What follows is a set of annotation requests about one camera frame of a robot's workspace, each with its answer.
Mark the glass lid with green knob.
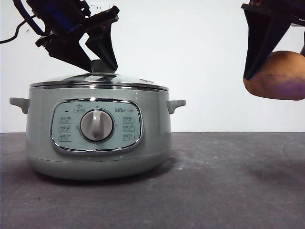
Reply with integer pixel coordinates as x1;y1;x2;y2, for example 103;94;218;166
30;59;169;92

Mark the brown potato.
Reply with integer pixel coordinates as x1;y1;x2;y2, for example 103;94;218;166
243;51;305;101

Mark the pale green electric pot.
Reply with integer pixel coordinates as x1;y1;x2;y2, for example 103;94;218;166
9;84;186;180

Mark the white wall socket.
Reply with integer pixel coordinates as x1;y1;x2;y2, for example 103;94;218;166
90;2;107;11

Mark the black cable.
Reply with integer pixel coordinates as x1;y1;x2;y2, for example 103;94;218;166
0;0;46;44

